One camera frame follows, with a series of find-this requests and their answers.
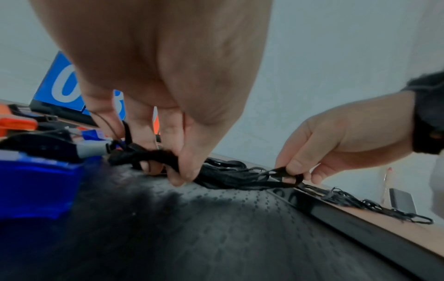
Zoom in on pile of black lanyards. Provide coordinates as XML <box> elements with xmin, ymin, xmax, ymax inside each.
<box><xmin>301</xmin><ymin>183</ymin><xmax>434</xmax><ymax>225</ymax></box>

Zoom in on person's right hand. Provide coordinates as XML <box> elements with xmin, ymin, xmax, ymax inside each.
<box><xmin>274</xmin><ymin>90</ymin><xmax>417</xmax><ymax>185</ymax></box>

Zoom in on bundle of black cords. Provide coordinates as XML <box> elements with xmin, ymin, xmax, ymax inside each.
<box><xmin>92</xmin><ymin>111</ymin><xmax>306</xmax><ymax>192</ymax></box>

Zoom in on black plastic tray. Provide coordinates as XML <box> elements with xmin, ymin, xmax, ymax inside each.
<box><xmin>0</xmin><ymin>156</ymin><xmax>444</xmax><ymax>281</ymax></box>

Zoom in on orange plastic holders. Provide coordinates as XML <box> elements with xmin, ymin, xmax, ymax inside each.
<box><xmin>0</xmin><ymin>117</ymin><xmax>39</xmax><ymax>138</ymax></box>

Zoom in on blue and red flip scoreboard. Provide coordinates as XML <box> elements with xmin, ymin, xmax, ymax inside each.
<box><xmin>29</xmin><ymin>50</ymin><xmax>162</xmax><ymax>144</ymax></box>

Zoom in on person's left hand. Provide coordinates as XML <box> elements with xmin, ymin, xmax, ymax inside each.
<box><xmin>29</xmin><ymin>0</ymin><xmax>273</xmax><ymax>187</ymax></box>

